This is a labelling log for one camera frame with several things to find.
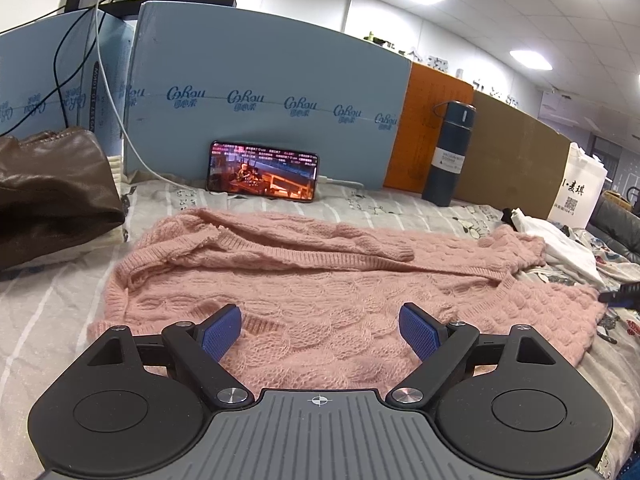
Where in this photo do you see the brown leather bag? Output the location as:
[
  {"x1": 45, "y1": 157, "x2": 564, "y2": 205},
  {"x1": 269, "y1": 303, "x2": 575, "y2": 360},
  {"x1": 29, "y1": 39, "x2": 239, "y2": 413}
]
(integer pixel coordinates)
[{"x1": 0, "y1": 129, "x2": 127, "y2": 272}]

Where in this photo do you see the white charging cable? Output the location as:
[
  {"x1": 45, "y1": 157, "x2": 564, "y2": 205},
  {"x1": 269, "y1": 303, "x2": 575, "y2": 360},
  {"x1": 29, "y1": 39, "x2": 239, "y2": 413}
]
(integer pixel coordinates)
[{"x1": 93, "y1": 0, "x2": 367, "y2": 192}]

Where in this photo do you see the white garment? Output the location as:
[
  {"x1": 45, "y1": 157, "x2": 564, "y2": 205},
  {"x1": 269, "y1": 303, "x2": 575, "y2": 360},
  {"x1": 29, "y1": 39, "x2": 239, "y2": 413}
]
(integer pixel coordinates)
[{"x1": 508, "y1": 209, "x2": 607, "y2": 292}]

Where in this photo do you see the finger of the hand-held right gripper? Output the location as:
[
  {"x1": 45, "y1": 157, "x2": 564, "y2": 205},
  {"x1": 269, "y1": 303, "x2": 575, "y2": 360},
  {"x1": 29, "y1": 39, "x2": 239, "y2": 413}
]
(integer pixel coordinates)
[{"x1": 597, "y1": 283, "x2": 640, "y2": 312}]

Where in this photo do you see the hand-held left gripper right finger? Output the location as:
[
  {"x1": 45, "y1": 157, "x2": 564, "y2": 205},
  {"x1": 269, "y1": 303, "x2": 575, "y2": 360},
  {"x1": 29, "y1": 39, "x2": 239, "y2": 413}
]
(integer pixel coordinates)
[{"x1": 385, "y1": 302, "x2": 557, "y2": 407}]

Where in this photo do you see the dark blue thermos bottle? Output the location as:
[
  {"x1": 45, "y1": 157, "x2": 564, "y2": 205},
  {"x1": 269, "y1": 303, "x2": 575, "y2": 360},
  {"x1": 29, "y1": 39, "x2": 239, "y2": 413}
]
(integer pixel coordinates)
[{"x1": 421, "y1": 100, "x2": 479, "y2": 207}]

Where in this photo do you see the small blue foam board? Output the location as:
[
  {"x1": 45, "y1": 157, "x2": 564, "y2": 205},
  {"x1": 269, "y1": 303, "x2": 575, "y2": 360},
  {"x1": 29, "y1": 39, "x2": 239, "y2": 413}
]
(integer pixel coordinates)
[{"x1": 0, "y1": 8, "x2": 138, "y2": 161}]

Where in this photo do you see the brown cardboard board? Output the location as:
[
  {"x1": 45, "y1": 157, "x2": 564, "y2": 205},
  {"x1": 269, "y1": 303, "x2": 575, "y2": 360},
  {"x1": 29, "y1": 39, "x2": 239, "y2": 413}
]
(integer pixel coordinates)
[{"x1": 452, "y1": 89, "x2": 573, "y2": 221}]

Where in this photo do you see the black smartphone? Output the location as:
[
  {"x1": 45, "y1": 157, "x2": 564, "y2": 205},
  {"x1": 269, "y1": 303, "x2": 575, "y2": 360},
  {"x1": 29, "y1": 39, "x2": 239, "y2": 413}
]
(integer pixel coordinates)
[{"x1": 206, "y1": 140, "x2": 321, "y2": 205}]

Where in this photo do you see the large blue foam board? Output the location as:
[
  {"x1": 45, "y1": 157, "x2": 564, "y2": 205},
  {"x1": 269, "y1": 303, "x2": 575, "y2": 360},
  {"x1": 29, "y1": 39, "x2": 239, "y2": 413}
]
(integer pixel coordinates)
[{"x1": 121, "y1": 1, "x2": 413, "y2": 192}]

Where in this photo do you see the black cable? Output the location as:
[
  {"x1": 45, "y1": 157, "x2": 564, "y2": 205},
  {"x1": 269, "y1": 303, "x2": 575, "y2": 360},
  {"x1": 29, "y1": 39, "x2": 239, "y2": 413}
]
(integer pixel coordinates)
[{"x1": 0, "y1": 2, "x2": 103, "y2": 137}]

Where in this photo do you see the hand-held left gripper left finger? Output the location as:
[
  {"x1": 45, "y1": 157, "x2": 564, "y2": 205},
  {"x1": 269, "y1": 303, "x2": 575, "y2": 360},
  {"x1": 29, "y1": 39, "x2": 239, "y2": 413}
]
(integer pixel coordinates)
[{"x1": 87, "y1": 304, "x2": 253, "y2": 407}]

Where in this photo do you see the white tote bag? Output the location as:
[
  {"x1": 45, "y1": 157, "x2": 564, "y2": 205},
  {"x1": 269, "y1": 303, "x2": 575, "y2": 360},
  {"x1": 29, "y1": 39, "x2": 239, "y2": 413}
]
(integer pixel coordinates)
[{"x1": 547, "y1": 142, "x2": 609, "y2": 225}]

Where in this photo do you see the black sofa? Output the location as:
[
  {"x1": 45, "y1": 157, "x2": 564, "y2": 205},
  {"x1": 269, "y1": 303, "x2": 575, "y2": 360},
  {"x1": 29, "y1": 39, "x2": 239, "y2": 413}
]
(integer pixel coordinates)
[{"x1": 586, "y1": 191, "x2": 640, "y2": 264}]

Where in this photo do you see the pink knit sweater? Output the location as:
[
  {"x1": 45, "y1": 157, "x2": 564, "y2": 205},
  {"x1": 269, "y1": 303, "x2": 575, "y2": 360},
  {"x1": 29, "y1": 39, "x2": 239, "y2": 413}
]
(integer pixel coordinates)
[{"x1": 87, "y1": 207, "x2": 609, "y2": 394}]

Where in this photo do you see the orange board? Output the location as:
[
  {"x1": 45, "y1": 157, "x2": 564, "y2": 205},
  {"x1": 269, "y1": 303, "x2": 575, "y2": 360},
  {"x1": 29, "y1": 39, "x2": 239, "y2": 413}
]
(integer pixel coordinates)
[{"x1": 383, "y1": 62, "x2": 475, "y2": 195}]

